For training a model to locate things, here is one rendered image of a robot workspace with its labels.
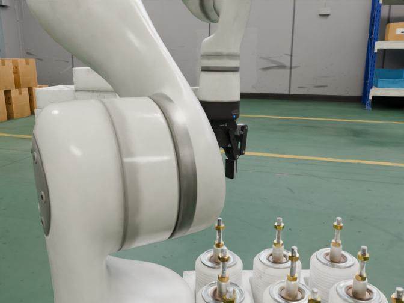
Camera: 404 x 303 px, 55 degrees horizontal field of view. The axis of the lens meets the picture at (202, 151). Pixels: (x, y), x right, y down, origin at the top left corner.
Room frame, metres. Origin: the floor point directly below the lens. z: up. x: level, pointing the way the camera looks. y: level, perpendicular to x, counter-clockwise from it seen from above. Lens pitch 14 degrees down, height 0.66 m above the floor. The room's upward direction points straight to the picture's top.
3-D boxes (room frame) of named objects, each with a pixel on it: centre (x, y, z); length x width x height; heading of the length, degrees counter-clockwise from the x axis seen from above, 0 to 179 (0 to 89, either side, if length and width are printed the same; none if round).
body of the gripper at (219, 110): (0.70, -0.03, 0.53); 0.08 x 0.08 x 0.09
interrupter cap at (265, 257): (0.70, -0.15, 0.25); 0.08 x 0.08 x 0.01
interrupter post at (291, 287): (0.59, -0.15, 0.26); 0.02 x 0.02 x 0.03
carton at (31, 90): (4.39, 1.94, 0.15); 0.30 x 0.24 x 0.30; 69
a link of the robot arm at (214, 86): (0.72, -0.02, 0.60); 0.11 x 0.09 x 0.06; 43
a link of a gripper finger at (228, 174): (0.72, -0.06, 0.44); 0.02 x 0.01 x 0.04; 43
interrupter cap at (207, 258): (0.70, -0.03, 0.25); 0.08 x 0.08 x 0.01
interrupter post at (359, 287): (0.59, -0.27, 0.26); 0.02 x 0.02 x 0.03
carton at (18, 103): (4.06, 2.03, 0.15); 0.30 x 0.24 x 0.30; 73
